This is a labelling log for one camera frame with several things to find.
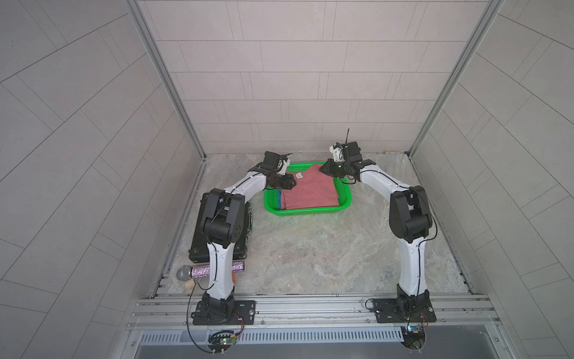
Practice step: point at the pink t-shirt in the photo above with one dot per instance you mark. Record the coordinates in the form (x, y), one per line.
(313, 190)

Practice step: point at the green plastic perforated basket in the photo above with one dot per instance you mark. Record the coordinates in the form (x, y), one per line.
(343, 189)

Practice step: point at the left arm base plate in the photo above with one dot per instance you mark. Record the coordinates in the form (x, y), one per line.
(213, 312)

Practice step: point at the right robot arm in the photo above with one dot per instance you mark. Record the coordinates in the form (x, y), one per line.
(410, 219)

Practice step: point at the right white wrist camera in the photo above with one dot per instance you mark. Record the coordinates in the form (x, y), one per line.
(337, 152)

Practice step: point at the left green circuit board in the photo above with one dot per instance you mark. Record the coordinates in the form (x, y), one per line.
(221, 341)

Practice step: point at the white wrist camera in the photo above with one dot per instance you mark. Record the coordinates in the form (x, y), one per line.
(337, 152)
(277, 163)

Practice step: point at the green circuit board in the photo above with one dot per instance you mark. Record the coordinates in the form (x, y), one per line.
(221, 341)
(414, 337)

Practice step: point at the right green circuit board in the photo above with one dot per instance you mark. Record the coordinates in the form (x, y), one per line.
(414, 337)

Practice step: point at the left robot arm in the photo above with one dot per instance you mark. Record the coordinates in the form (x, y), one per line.
(223, 222)

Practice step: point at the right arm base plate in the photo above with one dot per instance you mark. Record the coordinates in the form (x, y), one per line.
(402, 310)

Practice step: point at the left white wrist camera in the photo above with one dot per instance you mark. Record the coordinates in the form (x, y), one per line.
(277, 163)

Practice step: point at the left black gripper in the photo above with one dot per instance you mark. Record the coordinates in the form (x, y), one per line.
(282, 180)

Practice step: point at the black hard case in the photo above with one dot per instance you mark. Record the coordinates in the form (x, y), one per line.
(199, 251)

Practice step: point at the blue t-shirt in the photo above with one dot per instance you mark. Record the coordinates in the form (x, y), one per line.
(278, 199)

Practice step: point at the glittery purple microphone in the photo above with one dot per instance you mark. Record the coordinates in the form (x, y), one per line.
(185, 273)

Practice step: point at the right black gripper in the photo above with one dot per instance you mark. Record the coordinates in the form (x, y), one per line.
(334, 168)

